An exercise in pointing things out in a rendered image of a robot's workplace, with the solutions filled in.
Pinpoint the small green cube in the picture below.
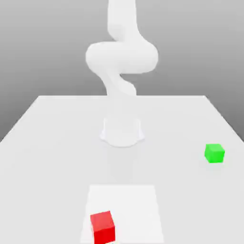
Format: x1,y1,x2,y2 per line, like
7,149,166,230
204,143,226,164

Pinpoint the small red cube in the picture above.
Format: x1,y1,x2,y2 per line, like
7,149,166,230
90,210,116,244

